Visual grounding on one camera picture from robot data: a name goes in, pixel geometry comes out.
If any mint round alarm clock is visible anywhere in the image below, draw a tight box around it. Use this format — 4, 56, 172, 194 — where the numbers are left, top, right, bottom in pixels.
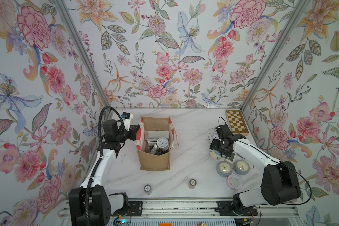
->
209, 150, 222, 160

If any white digital alarm clock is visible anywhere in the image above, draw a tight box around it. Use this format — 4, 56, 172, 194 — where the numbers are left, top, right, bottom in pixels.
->
145, 131, 170, 141

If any black twin bell alarm clock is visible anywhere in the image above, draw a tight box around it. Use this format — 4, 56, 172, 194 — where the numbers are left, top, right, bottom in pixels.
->
148, 146, 168, 156

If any white round alarm clock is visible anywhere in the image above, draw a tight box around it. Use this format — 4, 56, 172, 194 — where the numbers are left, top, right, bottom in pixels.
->
153, 137, 170, 151

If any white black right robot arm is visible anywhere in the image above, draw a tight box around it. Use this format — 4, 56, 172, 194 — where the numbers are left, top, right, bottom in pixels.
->
210, 124, 301, 214

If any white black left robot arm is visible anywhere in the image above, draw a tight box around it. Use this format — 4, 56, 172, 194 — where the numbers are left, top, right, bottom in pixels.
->
69, 106, 140, 226

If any small white digital clock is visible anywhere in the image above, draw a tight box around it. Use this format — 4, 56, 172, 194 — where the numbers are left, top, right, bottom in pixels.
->
225, 152, 237, 164

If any silver round alarm clock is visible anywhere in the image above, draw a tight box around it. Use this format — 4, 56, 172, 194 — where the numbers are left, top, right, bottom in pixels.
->
207, 129, 219, 143

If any pink round alarm clock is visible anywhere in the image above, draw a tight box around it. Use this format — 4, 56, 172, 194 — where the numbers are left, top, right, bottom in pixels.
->
226, 174, 243, 190

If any small silver cylinder clock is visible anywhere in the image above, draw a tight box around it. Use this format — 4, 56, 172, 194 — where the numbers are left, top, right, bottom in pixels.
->
144, 185, 153, 195

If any wooden chess board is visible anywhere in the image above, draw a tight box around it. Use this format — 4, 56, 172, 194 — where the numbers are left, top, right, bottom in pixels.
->
226, 109, 249, 136

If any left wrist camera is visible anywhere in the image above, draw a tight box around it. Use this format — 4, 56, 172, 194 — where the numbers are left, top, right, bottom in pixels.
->
121, 112, 133, 131

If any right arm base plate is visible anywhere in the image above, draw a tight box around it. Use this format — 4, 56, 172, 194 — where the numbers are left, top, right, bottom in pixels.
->
215, 200, 259, 217

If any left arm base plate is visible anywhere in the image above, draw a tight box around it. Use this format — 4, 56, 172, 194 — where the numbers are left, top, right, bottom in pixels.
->
111, 201, 143, 217

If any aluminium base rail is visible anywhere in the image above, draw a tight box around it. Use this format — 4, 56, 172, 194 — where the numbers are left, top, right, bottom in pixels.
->
58, 198, 300, 219

